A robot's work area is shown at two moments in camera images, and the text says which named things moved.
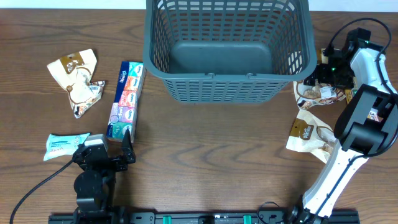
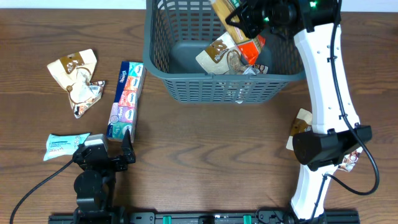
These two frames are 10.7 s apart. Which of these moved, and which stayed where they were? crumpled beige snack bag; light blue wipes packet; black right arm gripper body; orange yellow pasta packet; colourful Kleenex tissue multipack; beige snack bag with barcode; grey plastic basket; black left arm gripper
Moved: orange yellow pasta packet; black right arm gripper body; beige snack bag with barcode
Stayed: crumpled beige snack bag; light blue wipes packet; colourful Kleenex tissue multipack; black left arm gripper; grey plastic basket
